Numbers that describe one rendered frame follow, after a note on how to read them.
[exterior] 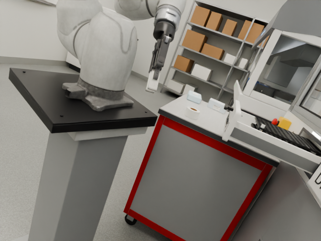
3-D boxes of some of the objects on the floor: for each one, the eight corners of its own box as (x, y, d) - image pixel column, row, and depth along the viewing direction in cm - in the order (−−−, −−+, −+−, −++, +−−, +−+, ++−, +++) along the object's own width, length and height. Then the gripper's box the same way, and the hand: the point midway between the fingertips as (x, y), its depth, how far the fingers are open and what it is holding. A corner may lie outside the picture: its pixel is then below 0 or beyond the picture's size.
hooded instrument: (191, 190, 188) (306, -45, 130) (211, 131, 359) (265, 19, 302) (339, 267, 164) (561, 22, 106) (285, 165, 336) (358, 50, 278)
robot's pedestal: (10, 243, 100) (35, 87, 75) (72, 219, 123) (108, 93, 98) (32, 305, 83) (75, 130, 58) (101, 264, 106) (152, 125, 81)
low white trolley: (116, 223, 130) (159, 107, 105) (152, 175, 188) (185, 93, 163) (207, 278, 119) (280, 162, 94) (216, 209, 176) (262, 126, 151)
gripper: (149, 34, 83) (134, 93, 79) (162, 11, 69) (145, 81, 65) (167, 41, 86) (154, 99, 81) (184, 20, 71) (169, 88, 67)
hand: (153, 81), depth 73 cm, fingers closed
